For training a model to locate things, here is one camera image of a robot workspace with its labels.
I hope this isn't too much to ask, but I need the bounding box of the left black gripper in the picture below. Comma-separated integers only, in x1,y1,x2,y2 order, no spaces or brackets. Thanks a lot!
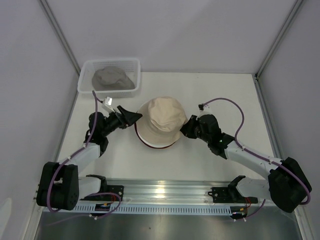
101,105,142,137

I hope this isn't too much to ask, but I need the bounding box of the red bucket hat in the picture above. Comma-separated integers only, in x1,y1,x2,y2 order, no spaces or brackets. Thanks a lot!
134,123,175,150

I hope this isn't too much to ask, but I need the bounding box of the beige bucket hat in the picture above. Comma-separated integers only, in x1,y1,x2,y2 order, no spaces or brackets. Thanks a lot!
135,96,188,147

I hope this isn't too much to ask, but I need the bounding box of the white bucket hat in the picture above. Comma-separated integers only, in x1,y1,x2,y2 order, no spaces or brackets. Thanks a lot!
136,131,175,149

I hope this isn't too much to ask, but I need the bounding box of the grey bucket hat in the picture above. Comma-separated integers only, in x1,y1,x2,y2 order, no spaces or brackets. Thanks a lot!
91,66,135,91

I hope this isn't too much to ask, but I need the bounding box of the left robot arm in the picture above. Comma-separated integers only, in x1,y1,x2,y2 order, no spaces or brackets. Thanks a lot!
35,106,143,212

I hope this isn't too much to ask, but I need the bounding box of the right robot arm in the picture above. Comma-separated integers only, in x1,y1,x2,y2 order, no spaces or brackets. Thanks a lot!
180,114,312,213

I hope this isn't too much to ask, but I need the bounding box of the white plastic basket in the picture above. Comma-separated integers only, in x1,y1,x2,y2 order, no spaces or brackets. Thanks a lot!
77,57,141,98

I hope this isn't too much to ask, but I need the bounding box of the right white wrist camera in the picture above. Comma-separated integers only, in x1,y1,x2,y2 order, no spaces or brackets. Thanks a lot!
197,103,213,118

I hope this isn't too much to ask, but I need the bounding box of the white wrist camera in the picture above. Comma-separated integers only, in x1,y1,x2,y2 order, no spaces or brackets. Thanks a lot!
101,96,116,114
197,103,213,118

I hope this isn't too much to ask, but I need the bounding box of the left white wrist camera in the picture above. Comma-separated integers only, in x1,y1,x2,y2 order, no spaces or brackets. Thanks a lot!
101,96,116,114

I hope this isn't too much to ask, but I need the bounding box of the aluminium mounting rail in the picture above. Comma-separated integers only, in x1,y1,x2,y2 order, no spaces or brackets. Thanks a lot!
32,176,306,206

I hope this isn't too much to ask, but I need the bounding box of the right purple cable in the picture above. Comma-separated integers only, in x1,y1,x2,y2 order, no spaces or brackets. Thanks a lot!
199,97,312,223

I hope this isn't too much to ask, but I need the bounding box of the white slotted cable duct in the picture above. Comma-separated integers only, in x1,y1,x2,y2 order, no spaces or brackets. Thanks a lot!
42,204,233,216

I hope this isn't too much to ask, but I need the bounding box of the left aluminium frame post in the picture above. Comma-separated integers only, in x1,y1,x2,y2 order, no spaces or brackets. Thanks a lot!
37,0,81,76

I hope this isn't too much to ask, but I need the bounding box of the aluminium frame post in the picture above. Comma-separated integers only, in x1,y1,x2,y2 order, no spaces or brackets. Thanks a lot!
37,0,81,76
254,0,307,81

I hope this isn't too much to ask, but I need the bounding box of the right aluminium frame post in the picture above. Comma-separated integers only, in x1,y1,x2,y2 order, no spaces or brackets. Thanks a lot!
254,0,307,81

